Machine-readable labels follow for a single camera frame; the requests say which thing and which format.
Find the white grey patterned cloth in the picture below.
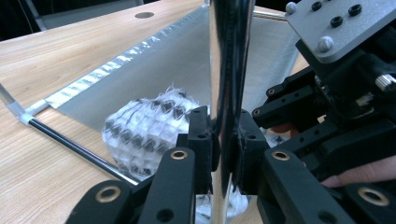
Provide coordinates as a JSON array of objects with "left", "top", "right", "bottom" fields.
[{"left": 102, "top": 87, "right": 293, "bottom": 218}]

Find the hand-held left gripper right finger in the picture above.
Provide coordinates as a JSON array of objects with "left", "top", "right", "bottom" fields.
[{"left": 232, "top": 108, "right": 271, "bottom": 195}]

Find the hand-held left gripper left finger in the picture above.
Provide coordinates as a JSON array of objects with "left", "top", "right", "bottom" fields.
[{"left": 176, "top": 105, "right": 219, "bottom": 195}]

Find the silver two-tier shelf rack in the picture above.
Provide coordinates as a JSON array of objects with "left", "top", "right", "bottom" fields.
[{"left": 0, "top": 0, "right": 309, "bottom": 224}]

